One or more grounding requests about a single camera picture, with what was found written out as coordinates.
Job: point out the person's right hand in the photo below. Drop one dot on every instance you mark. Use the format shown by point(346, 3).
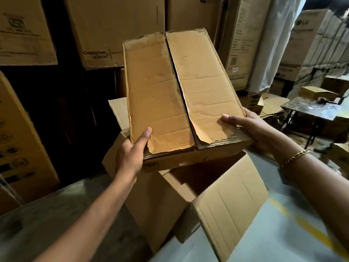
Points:
point(252, 125)

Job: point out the row of stacked appliance boxes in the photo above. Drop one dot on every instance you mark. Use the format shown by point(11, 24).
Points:
point(316, 46)

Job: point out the cardboard box with dark lettering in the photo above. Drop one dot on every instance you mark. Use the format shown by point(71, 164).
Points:
point(109, 27)

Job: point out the cardboard box with square logo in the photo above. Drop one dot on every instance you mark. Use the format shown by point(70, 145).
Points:
point(23, 29)

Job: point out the person's left hand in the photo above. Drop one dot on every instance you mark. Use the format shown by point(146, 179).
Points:
point(129, 157)

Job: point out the person's left forearm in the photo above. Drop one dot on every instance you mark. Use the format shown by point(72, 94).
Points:
point(90, 221)

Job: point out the worn cardboard box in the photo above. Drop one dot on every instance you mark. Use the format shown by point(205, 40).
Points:
point(177, 95)

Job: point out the person's right thumb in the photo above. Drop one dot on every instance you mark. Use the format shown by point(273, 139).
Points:
point(234, 120)

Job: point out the cardboard box with round icons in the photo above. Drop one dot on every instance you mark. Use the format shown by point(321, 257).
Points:
point(19, 152)

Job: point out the small metal work table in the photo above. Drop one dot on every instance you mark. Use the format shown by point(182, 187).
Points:
point(313, 111)

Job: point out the tall cardboard box with labels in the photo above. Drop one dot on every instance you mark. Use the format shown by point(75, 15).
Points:
point(241, 38)

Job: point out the cardboard box corner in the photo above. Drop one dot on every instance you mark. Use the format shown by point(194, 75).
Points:
point(339, 158)

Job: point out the small printed cardboard box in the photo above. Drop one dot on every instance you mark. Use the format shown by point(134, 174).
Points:
point(250, 102)

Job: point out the flattened cardboard sheet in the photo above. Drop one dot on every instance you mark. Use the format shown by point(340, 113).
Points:
point(272, 105)

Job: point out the person's left thumb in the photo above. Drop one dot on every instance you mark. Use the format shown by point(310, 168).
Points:
point(143, 140)

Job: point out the person's right forearm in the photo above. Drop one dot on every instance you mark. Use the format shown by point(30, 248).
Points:
point(310, 185)

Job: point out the small flat cardboard box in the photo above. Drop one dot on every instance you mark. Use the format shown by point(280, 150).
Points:
point(316, 92)

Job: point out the white plastic wrapped appliance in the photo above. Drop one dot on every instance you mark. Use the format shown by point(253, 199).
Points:
point(272, 43)

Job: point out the large open cardboard box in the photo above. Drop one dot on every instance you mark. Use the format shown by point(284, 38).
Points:
point(190, 199)

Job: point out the tape dispenser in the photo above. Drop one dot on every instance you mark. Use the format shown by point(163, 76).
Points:
point(323, 101)

